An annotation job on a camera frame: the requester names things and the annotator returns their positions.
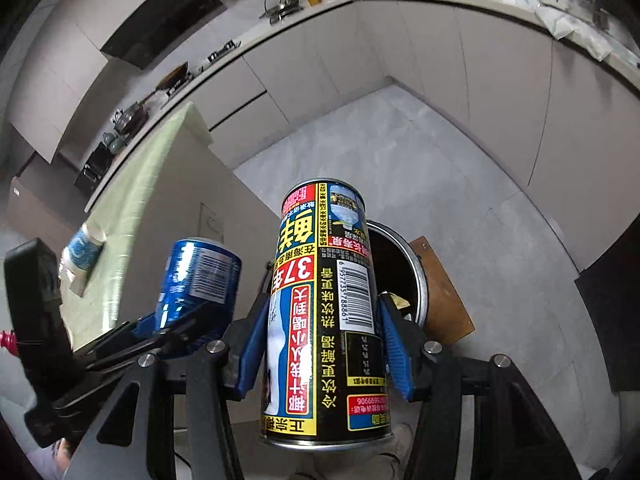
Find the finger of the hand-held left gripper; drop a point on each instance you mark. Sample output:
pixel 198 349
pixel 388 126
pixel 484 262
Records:
pixel 145 322
pixel 190 325

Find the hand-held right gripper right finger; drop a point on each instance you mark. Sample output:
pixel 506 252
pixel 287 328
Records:
pixel 395 355

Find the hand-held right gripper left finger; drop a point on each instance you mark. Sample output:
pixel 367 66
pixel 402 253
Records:
pixel 252 345

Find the blue drink can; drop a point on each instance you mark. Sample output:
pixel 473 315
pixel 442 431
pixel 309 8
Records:
pixel 195 280

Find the yellow cloth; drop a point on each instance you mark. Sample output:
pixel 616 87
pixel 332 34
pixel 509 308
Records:
pixel 402 304

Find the tall printed drink can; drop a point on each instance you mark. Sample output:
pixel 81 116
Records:
pixel 325 310

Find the black trash bin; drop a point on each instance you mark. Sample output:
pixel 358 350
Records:
pixel 400 270

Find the red thermos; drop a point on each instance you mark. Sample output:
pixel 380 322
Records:
pixel 7 342

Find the blue white paper cup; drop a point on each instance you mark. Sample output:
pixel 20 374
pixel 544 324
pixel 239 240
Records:
pixel 82 255

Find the person's right shoe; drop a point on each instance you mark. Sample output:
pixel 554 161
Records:
pixel 402 450

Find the brown refrigerator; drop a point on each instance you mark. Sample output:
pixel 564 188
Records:
pixel 40 200

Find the green checkered tablecloth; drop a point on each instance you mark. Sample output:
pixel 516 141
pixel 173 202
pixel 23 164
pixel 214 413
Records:
pixel 140 200

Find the beige table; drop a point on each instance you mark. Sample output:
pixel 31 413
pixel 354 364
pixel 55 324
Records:
pixel 225 200

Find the black microwave oven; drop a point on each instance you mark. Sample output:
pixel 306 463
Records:
pixel 95 167

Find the grey teapot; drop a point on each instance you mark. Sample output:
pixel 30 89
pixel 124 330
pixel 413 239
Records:
pixel 114 141

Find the wok with lid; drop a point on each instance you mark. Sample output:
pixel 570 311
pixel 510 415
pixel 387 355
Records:
pixel 131 117

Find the black built-in appliance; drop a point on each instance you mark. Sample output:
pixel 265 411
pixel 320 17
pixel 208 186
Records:
pixel 610 320

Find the beige upper cabinets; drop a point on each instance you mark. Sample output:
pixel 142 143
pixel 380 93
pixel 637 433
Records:
pixel 75 75

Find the frying pan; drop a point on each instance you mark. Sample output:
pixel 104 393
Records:
pixel 172 77

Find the black gas stove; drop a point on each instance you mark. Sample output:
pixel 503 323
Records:
pixel 224 50

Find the black range hood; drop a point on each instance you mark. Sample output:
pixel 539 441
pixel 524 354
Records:
pixel 160 25

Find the beige kitchen counter cabinets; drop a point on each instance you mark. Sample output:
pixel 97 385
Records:
pixel 350 60

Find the white dish cloth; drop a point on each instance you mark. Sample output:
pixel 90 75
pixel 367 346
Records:
pixel 575 32

